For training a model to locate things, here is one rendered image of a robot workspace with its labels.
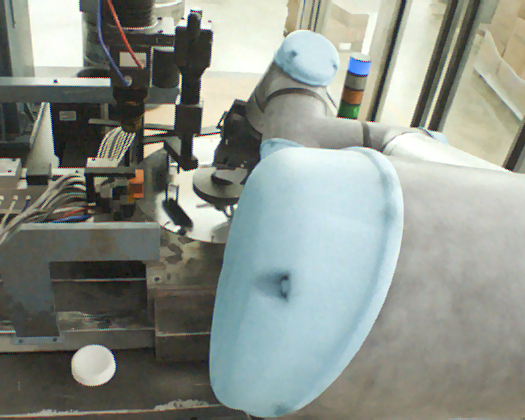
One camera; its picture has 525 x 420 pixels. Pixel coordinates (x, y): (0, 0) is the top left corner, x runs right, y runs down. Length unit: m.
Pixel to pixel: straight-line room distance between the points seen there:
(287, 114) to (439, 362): 0.44
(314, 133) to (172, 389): 0.50
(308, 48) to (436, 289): 0.47
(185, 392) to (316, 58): 0.56
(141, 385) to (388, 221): 0.74
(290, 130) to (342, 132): 0.06
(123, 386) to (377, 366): 0.73
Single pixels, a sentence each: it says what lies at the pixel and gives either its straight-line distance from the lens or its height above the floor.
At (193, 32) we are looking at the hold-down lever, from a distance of 0.75.
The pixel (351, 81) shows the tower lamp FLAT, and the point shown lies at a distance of 1.06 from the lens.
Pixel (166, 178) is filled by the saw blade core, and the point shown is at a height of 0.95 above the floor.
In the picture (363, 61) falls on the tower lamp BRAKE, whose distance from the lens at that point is 1.04.
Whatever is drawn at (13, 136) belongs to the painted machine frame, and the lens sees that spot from 1.48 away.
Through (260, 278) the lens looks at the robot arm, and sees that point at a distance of 0.18.
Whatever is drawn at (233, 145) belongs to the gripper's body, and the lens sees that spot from 0.78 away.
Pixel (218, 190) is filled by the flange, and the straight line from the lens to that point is 0.93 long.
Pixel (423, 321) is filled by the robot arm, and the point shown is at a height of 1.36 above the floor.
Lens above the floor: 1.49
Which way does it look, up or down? 36 degrees down
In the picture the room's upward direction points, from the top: 10 degrees clockwise
